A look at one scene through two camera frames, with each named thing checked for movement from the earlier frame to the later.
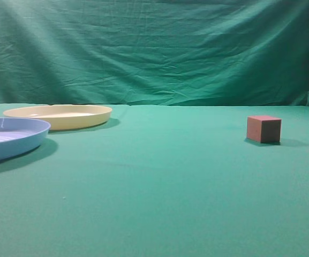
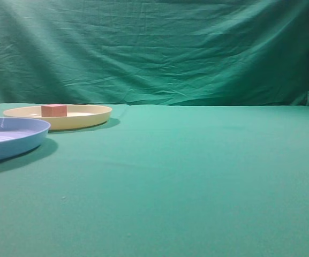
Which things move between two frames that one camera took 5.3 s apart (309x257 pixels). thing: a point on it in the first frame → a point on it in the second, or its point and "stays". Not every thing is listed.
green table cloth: [163, 181] stays
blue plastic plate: [4, 137] stays
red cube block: [264, 129] → [54, 110]
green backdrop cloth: [155, 52] stays
